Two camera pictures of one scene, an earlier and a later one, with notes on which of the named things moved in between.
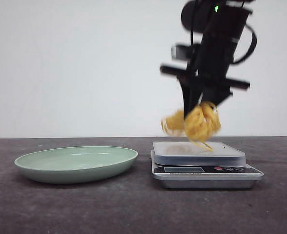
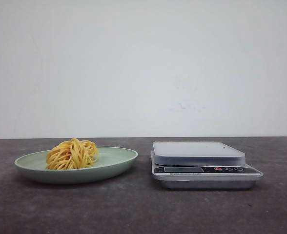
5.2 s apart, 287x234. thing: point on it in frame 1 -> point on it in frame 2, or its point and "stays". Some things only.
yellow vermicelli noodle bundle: x=199 y=125 -> x=72 y=154
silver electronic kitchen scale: x=186 y=165 stays
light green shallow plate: x=73 y=165 stays
